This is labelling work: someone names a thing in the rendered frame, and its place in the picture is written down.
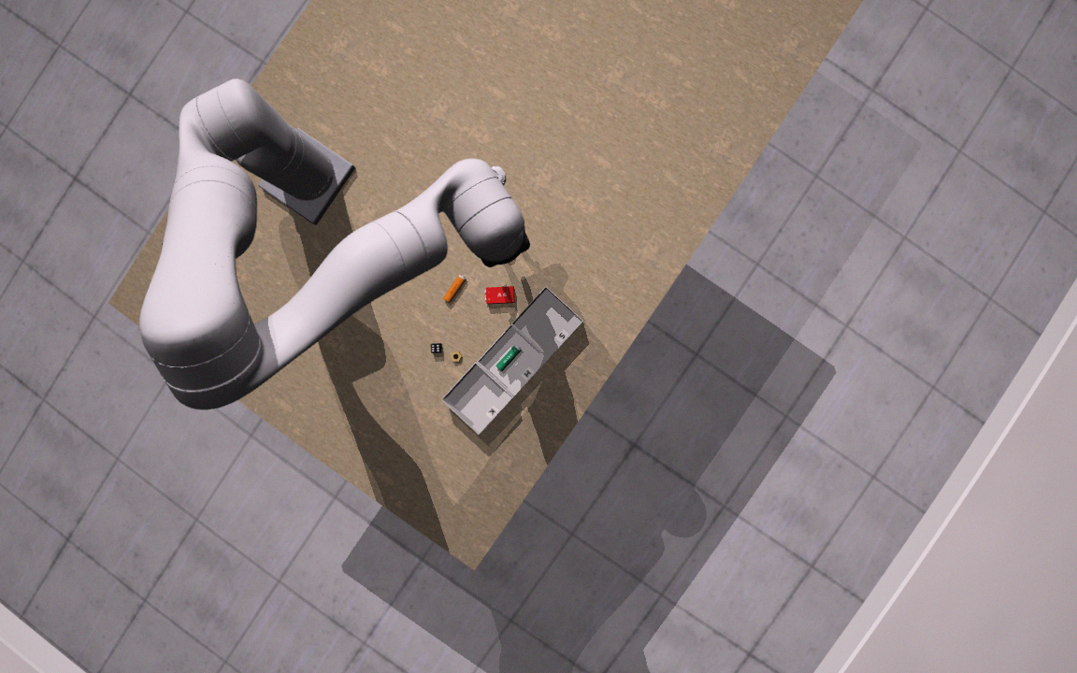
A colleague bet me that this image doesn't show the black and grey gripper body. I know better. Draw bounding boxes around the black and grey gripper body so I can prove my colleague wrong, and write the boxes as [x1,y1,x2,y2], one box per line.
[475,166,530,267]

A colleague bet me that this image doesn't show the green aa battery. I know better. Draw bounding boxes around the green aa battery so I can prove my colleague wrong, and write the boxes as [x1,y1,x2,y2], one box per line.
[496,345,521,371]

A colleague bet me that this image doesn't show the orange aa battery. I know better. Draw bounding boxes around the orange aa battery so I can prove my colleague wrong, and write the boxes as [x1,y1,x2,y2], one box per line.
[443,276,466,303]

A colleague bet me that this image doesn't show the red 9v battery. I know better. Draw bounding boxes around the red 9v battery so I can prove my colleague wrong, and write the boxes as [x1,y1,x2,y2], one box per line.
[485,286,515,304]

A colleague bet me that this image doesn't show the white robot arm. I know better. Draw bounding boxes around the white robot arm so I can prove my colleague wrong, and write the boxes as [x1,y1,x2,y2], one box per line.
[139,79,524,409]

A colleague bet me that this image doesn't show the white open cardboard bins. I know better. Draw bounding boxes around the white open cardboard bins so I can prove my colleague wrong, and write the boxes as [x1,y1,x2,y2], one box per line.
[444,288,583,435]

